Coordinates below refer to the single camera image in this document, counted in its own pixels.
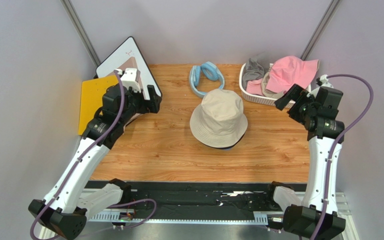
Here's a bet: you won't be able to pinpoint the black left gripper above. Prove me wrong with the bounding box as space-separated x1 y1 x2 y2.
119 84 162 125

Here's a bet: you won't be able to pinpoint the beige bucket hat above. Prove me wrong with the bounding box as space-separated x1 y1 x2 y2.
189 89 248 148

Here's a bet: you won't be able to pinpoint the pink and beige reversible hat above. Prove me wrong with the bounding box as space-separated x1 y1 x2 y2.
243 70 294 99

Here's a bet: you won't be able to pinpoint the black bucket hat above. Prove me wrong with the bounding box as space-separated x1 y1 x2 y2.
206 133 245 150

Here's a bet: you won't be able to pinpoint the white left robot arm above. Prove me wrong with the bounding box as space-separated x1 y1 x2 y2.
28 81 162 240

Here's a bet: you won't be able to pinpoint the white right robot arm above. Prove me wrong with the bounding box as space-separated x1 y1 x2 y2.
271 84 346 240

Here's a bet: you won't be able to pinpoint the white perforated plastic basket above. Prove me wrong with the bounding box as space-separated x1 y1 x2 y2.
238 63 312 109

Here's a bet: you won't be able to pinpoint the pink bucket hat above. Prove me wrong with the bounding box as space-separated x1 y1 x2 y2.
265 55 320 94

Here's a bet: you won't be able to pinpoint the grey hat in basket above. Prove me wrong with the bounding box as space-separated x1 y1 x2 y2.
241 52 270 90

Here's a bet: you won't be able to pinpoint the yellow binder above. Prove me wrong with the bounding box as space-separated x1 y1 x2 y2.
77 74 118 135

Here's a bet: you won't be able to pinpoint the light blue headphones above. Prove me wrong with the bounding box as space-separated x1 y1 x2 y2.
188 61 226 99

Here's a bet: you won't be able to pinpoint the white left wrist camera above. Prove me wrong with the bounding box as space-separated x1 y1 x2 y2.
113 68 142 93

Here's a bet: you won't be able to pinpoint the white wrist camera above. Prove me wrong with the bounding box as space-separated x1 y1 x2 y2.
316 74 334 88
113 68 142 93

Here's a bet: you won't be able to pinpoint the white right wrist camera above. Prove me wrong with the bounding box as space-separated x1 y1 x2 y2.
316 74 334 88

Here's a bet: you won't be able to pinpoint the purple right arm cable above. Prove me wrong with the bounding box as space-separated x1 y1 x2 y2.
308 74 375 240

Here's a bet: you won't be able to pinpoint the white board black frame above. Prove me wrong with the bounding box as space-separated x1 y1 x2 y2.
95 36 163 97

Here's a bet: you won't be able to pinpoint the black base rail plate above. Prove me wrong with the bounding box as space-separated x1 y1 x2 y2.
120 181 282 221

